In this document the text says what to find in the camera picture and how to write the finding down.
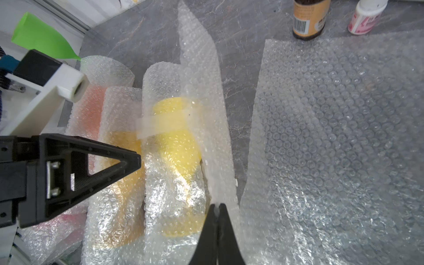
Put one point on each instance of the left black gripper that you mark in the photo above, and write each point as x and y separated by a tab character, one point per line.
44	176

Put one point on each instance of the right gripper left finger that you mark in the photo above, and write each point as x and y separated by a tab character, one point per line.
206	251

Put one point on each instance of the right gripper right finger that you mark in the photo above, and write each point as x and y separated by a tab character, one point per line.
228	249

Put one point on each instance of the yellow glass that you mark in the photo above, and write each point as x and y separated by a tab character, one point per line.
186	146

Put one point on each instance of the clear bubble wrap sheet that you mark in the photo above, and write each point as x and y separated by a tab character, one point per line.
336	161

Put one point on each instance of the green plastic wine glass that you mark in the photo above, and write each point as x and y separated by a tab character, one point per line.
32	33

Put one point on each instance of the pink glass in bubble wrap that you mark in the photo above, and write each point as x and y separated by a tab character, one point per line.
54	239

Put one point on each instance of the amber glass in bubble wrap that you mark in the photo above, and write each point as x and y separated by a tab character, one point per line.
115	220

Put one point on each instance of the orange glass in bubble wrap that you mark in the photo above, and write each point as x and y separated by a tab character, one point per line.
102	73

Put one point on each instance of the brown bottle orange cap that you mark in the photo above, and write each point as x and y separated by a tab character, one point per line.
309	18

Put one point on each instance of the small white bottle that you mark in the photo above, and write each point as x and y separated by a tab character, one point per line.
366	15

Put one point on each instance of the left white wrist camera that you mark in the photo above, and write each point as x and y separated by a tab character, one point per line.
43	84

